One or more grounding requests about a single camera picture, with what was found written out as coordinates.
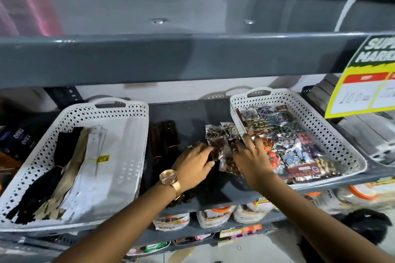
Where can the person's left hand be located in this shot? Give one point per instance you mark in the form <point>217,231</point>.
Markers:
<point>191,164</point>

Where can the person's right hand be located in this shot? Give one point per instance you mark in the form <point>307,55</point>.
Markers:
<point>253,164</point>

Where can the person's left thumb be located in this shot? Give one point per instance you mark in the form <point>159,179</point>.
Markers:
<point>207,165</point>

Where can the person's right thumb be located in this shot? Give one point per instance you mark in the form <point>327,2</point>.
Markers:
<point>237,154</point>

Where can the clear packet of copper buttons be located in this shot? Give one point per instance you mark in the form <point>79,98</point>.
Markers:
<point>229,165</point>

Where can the clear packet of brown buttons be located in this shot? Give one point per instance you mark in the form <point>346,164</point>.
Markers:
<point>216,141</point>

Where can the person's right forearm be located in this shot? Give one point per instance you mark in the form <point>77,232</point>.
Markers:
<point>305,225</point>

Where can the person's left forearm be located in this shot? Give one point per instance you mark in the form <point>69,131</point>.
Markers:
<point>123,225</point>

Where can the clear packet of gold buttons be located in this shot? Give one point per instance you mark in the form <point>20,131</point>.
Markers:
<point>231,130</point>

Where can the gold wristwatch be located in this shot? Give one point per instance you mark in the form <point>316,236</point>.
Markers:
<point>169,178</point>

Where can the grey metal lower shelf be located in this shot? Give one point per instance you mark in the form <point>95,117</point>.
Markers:
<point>191,118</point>

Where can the grey metal shelf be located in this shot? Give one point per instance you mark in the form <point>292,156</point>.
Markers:
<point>191,118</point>
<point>154,53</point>

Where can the loose black zipper bundle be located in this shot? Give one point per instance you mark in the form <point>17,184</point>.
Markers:
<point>163,139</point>

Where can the clear jar with orange lid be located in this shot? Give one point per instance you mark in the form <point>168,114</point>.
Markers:
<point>367,192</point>
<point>171,221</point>
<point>251,212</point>
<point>216,216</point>

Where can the pile of button packets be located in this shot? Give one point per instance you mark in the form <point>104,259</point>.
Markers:
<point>290,145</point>

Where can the yellow and orange shelf label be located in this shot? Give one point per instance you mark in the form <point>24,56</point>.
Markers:
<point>240,231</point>

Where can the white perforated basket with zippers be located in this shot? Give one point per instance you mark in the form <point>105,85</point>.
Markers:
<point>123,155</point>

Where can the green packet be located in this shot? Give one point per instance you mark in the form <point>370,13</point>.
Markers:
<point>156,247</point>

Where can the white perforated basket with buttons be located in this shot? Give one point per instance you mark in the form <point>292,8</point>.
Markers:
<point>333,136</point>

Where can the bundle of white zippers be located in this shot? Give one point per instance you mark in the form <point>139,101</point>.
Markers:
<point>92,164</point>

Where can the grey metal upper shelf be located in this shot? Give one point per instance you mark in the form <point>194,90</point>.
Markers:
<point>154,53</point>

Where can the bundle of beige zippers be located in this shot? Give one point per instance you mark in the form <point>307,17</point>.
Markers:
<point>69,173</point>

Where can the yellow price sign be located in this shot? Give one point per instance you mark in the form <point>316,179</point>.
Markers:
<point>361,93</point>

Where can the black fluffy bundle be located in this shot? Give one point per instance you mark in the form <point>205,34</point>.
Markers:
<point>364,224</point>

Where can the grey slotted shelf upright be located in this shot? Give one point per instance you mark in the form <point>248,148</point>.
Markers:
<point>63,96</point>

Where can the bundle of black zippers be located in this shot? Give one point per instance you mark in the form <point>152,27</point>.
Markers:
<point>46,179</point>

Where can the stack of black packets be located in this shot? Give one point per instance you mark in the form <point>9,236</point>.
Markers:
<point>18,141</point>

